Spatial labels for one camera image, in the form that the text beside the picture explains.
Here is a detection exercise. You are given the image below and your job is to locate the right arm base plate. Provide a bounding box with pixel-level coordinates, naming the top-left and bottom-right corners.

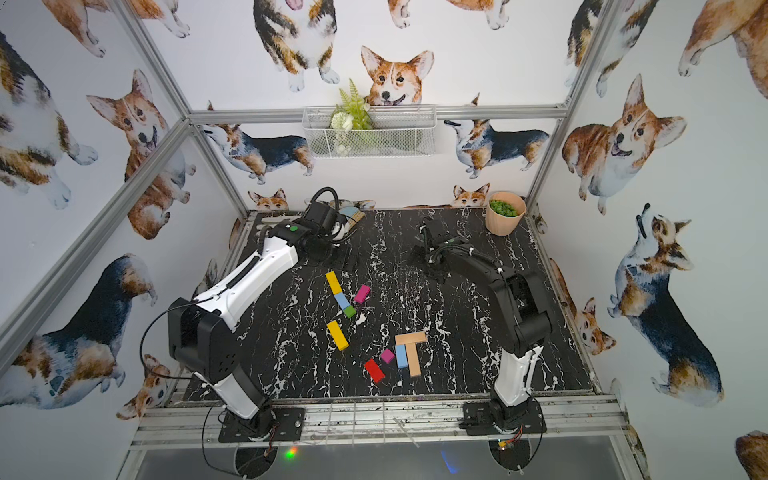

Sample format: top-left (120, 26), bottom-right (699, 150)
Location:
top-left (459, 398), bottom-right (547, 436)

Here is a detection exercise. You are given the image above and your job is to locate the magenta rectangular block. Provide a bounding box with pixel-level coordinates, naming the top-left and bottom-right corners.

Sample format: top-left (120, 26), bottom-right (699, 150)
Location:
top-left (354, 284), bottom-right (371, 304)

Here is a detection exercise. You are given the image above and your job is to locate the light blue rectangular block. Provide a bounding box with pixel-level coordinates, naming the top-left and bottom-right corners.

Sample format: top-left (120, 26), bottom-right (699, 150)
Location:
top-left (395, 344), bottom-right (408, 369)

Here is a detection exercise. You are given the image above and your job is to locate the small magenta block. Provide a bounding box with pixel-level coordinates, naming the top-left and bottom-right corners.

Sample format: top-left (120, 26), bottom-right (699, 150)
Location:
top-left (381, 349), bottom-right (396, 364)

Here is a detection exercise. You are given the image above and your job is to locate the long natural wood block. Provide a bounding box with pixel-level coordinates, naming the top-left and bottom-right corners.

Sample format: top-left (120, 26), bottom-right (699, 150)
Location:
top-left (395, 331), bottom-right (427, 345)

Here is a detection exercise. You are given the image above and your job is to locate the red block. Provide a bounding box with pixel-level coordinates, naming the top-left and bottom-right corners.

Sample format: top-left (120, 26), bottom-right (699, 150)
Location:
top-left (364, 359), bottom-right (385, 384)

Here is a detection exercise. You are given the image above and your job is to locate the white wire basket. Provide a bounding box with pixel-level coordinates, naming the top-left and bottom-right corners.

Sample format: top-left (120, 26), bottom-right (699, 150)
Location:
top-left (302, 105), bottom-right (437, 158)

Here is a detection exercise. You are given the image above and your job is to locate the pink pot with greens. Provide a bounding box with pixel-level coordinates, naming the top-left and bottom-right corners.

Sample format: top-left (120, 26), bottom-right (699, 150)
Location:
top-left (485, 191), bottom-right (527, 237)

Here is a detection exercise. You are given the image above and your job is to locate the long yellow block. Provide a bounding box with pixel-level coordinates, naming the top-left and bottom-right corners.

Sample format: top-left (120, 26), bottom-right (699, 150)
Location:
top-left (327, 321), bottom-right (349, 351)

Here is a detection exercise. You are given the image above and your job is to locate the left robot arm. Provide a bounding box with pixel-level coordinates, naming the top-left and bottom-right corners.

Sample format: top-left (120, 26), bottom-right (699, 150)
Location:
top-left (168, 211), bottom-right (365, 423)

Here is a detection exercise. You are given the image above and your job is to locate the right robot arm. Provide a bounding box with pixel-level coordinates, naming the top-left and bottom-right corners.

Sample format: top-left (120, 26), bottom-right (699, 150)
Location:
top-left (416, 216), bottom-right (554, 424)

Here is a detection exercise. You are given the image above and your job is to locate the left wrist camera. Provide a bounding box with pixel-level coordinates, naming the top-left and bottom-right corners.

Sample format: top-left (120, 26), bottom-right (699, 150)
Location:
top-left (301, 186), bottom-right (343, 238)

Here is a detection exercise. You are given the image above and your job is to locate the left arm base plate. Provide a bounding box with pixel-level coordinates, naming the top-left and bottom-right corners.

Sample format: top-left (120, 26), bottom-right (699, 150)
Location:
top-left (218, 407), bottom-right (306, 443)

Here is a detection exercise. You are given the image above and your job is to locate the green fern plant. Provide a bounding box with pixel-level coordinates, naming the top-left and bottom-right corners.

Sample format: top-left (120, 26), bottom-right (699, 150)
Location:
top-left (329, 79), bottom-right (373, 156)

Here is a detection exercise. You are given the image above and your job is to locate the small light blue block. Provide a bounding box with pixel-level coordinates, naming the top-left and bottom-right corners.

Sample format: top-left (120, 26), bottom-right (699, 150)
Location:
top-left (334, 293), bottom-right (350, 310)

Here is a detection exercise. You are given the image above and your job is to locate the short yellow block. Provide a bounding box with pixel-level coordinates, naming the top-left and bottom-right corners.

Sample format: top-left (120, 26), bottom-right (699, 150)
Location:
top-left (325, 271), bottom-right (342, 295)

